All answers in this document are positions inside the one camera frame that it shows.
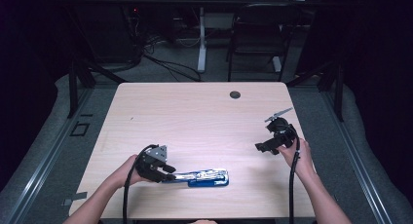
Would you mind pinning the person's right hand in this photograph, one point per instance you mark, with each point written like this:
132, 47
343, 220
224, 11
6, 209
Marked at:
303, 159

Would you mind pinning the person's left hand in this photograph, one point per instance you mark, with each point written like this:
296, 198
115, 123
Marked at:
125, 173

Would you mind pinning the grey tape strip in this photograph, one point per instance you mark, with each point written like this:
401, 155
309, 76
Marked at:
76, 197

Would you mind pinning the white desk leg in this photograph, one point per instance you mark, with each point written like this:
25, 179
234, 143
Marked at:
202, 48

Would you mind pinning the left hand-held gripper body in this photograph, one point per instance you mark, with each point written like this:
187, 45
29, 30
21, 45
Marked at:
147, 167

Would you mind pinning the black table grommet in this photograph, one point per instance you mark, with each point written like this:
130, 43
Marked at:
235, 94

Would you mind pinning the aluminium floor rail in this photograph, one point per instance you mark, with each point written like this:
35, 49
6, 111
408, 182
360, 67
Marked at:
42, 165
357, 162

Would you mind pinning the black chair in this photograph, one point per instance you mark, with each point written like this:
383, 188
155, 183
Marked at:
259, 32

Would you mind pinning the dark computer tower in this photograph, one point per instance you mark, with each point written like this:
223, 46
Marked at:
113, 32

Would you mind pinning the black metal stand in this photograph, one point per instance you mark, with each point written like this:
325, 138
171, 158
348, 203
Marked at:
337, 91
74, 87

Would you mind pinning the short black tape strip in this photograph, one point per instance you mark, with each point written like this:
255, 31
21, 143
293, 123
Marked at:
86, 115

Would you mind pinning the black tape square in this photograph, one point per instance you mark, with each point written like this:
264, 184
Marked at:
72, 133

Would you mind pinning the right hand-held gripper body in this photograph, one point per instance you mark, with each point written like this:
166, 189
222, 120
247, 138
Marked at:
284, 133

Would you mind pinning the blue stapler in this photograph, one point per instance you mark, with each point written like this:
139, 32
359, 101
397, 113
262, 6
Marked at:
207, 180

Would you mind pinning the person's knee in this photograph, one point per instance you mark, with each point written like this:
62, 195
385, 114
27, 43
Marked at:
202, 222

